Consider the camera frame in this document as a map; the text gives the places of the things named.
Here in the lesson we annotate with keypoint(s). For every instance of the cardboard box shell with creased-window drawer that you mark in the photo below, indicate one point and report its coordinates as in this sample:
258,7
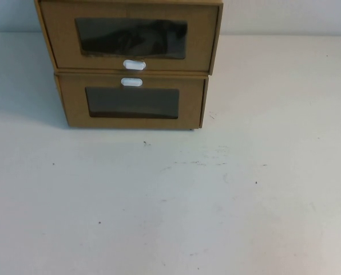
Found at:
220,28

